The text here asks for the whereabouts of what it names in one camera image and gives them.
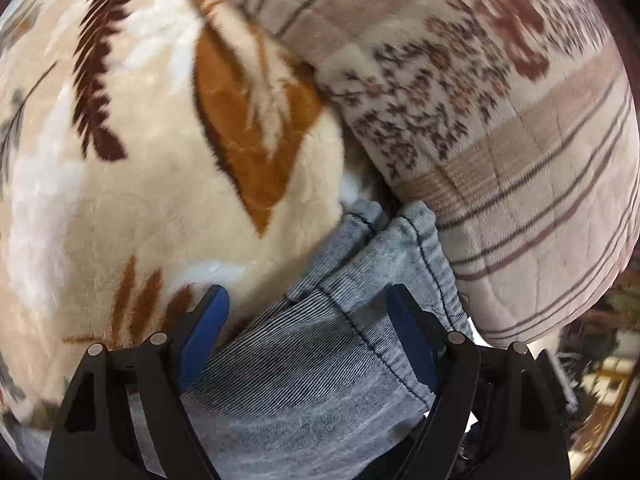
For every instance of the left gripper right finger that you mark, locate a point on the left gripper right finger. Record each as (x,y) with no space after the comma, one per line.
(493,415)

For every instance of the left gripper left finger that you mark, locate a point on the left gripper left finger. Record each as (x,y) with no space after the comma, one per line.
(94,438)

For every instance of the grey denim pants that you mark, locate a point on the grey denim pants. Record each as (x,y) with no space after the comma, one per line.
(318,386)

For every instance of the beige leaf-pattern blanket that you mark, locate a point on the beige leaf-pattern blanket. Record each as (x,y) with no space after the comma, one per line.
(150,149)

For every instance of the striped floral beige pillow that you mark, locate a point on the striped floral beige pillow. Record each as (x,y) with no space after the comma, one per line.
(513,120)

